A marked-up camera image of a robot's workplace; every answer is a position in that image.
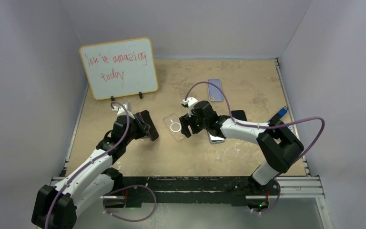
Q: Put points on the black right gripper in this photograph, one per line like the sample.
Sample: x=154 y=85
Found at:
x=187 y=120

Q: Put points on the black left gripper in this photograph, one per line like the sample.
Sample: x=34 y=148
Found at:
x=142 y=128

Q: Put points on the clear magsafe phone case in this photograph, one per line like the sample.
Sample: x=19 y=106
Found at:
x=174 y=127

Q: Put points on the lilac phone case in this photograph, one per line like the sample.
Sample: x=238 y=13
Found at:
x=214 y=93

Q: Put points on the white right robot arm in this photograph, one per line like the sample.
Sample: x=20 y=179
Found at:
x=279 y=145

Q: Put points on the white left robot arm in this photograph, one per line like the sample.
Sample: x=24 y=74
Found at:
x=60 y=205

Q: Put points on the black phone in black case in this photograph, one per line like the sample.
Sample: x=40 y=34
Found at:
x=239 y=115

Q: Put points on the yellow framed whiteboard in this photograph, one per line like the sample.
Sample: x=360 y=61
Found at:
x=120 y=68

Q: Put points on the blue stapler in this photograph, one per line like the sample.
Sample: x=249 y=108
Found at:
x=279 y=115

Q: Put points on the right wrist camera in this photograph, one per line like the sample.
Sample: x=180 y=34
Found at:
x=189 y=103

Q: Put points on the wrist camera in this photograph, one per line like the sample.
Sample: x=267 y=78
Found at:
x=122 y=109
x=189 y=103

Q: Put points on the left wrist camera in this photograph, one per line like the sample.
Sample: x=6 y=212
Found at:
x=122 y=109

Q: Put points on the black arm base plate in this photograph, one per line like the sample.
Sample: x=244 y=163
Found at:
x=134 y=196

